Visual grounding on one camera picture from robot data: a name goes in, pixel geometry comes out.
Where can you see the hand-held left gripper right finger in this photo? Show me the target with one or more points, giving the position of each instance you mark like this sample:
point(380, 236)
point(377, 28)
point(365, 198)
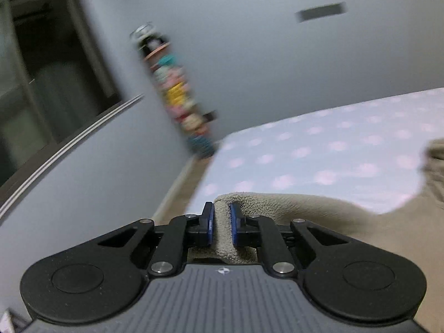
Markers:
point(234, 225)

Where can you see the polka dot bed sheet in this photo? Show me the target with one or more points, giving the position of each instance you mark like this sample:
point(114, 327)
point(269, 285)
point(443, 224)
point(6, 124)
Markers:
point(312, 152)

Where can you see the colourful hanging wall decoration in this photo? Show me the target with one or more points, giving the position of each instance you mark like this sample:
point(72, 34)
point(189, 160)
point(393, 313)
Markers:
point(175, 93)

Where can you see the grey metal wall plate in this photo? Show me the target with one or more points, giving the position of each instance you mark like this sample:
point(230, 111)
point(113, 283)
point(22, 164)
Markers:
point(321, 12)

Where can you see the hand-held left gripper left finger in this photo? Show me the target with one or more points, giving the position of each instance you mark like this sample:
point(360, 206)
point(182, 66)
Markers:
point(208, 225)

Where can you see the dark window with striped sill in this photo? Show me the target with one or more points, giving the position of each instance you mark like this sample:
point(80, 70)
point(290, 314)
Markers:
point(52, 86)

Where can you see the beige fleece garment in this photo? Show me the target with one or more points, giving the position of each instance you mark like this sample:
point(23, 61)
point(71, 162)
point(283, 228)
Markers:
point(319, 215)

